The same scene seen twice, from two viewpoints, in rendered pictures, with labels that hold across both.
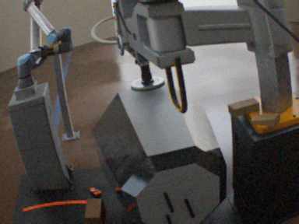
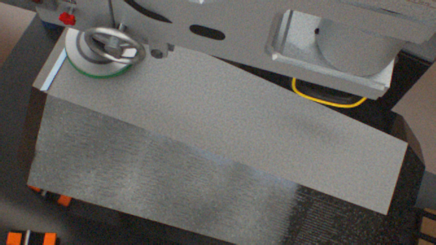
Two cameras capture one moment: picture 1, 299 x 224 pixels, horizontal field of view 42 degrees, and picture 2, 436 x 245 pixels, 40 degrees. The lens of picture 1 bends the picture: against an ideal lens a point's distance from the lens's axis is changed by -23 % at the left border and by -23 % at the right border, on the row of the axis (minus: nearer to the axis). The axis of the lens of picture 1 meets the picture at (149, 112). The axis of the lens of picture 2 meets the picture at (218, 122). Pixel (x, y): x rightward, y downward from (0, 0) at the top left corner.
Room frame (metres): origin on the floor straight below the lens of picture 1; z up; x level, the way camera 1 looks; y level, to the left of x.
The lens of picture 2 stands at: (2.45, 0.64, 2.45)
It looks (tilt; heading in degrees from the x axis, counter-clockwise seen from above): 69 degrees down; 286
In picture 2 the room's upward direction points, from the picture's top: 12 degrees clockwise
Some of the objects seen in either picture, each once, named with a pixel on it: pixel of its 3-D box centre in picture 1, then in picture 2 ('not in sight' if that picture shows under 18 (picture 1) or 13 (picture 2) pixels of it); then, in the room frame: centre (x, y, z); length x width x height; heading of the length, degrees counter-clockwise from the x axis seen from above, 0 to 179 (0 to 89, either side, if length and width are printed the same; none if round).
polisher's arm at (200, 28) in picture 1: (240, 22); not in sight; (2.41, -0.61, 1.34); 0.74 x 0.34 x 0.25; 92
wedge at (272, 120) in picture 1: (265, 117); not in sight; (2.24, -0.65, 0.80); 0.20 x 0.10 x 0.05; 43
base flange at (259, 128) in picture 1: (277, 109); not in sight; (2.42, -0.81, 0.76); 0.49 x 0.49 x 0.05; 3
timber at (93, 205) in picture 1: (95, 213); not in sight; (2.70, 0.51, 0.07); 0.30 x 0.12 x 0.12; 177
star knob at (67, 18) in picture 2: not in sight; (69, 13); (3.01, 0.10, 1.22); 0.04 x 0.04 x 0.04; 12
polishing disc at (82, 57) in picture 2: (147, 82); (102, 42); (3.04, -0.02, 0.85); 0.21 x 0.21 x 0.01
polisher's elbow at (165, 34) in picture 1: (166, 31); (368, 19); (2.40, -0.16, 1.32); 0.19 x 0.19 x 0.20
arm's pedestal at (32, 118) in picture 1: (37, 139); not in sight; (3.46, 1.00, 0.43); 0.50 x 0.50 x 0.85; 4
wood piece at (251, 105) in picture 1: (244, 106); not in sight; (2.46, -0.55, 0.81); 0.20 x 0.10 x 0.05; 101
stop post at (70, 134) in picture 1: (61, 87); not in sight; (4.47, 0.84, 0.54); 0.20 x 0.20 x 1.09; 3
